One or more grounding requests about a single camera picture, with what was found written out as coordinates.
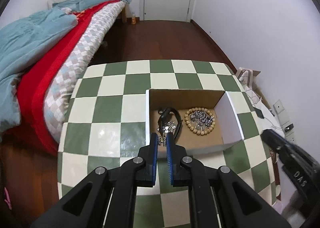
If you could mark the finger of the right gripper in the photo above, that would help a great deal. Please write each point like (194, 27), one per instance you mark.
(277, 142)

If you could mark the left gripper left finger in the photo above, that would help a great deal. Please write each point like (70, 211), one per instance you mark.
(105, 197)

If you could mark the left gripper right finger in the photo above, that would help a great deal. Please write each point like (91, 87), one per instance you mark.
(217, 196)

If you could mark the black smart band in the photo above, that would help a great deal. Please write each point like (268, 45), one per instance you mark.
(169, 121)

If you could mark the white patterned cloth bag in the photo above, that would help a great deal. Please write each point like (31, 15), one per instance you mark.
(246, 78)

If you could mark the black charger plug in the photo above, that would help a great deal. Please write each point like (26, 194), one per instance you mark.
(288, 128)

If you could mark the smartphone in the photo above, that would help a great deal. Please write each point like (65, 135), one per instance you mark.
(259, 113)

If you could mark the white cardboard box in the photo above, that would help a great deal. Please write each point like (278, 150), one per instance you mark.
(210, 120)

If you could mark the green white checkered tablecloth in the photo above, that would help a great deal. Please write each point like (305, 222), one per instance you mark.
(105, 122)

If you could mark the checkered mattress sheet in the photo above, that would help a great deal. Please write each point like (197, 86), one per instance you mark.
(56, 101)

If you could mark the red bed cover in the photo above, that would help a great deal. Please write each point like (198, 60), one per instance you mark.
(34, 82)

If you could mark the teal blanket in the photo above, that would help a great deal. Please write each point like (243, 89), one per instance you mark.
(25, 41)

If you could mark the orange bottle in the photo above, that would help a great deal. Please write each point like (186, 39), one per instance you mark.
(133, 19)

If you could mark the wall socket strip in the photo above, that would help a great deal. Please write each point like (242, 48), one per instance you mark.
(284, 120)

